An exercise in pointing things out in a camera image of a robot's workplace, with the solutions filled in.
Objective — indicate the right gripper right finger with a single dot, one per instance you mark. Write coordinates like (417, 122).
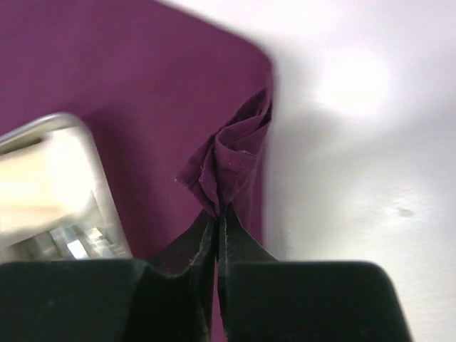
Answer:
(264, 299)

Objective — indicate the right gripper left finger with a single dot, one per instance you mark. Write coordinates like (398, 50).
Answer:
(167, 298)

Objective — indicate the stainless steel instrument tray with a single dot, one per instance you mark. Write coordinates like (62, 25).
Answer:
(96, 233)

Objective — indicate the purple surgical drape cloth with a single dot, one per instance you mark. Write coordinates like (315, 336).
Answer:
(179, 110)

